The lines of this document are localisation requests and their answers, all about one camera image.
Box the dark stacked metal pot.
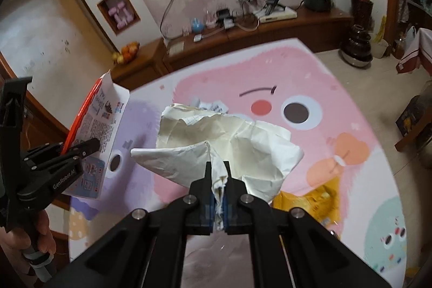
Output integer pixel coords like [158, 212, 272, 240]
[340, 24, 373, 69]

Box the white paper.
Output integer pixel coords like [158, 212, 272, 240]
[130, 104, 304, 229]

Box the crumpled silver green wrapper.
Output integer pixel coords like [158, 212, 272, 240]
[191, 97, 229, 113]

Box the blue snow globe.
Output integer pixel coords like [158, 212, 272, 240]
[190, 18, 205, 33]

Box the bowl of oranges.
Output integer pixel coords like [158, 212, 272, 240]
[112, 42, 140, 65]

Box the white set-top box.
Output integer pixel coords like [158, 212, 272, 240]
[255, 6, 297, 23]

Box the red white long box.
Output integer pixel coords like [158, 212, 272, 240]
[65, 72, 130, 199]

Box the brown wooden tv cabinet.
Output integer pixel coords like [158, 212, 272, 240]
[111, 8, 354, 91]

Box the dark tall stand with fruit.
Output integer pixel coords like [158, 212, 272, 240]
[351, 0, 373, 31]

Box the pink dumbbells ornament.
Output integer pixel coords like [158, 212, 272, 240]
[108, 1, 134, 30]

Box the side table with pink cloth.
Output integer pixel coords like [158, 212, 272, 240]
[395, 28, 431, 152]

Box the cartoon printed tablecloth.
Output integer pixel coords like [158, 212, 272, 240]
[69, 39, 407, 287]

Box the person's left hand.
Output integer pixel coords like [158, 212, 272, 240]
[0, 210, 58, 262]

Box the black tv power cable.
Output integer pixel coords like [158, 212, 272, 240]
[159, 0, 178, 39]

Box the yellow gold snack wrapper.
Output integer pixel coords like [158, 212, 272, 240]
[272, 178, 340, 227]

